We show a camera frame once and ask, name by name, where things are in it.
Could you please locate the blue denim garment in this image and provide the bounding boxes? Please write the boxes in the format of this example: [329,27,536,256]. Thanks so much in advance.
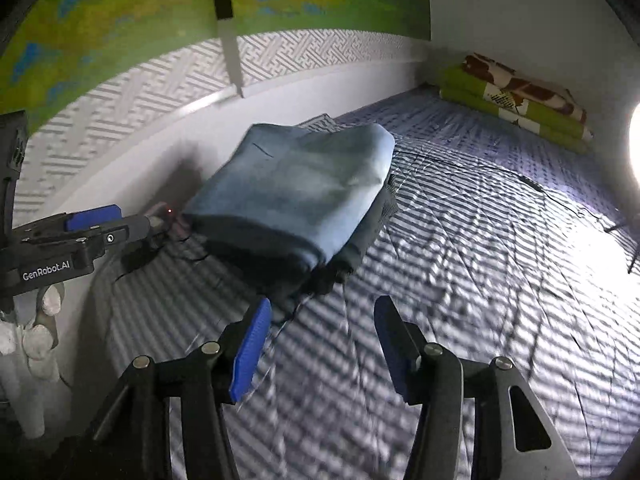
[183,124,395,276]

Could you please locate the dark grey folded garment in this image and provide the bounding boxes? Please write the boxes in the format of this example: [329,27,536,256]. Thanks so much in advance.
[265,171,398,302]

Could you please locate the striped blue white bedspread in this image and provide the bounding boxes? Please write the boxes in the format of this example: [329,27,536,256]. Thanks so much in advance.
[86,86,640,480]

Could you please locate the black ring light stand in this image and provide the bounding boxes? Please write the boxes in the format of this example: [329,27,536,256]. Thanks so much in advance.
[603,220,640,274]

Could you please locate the black hanging cable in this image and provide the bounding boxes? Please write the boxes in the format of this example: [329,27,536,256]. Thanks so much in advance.
[207,0,246,99]

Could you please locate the white ring light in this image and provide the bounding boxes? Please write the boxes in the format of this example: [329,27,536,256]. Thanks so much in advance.
[628,104,640,184]

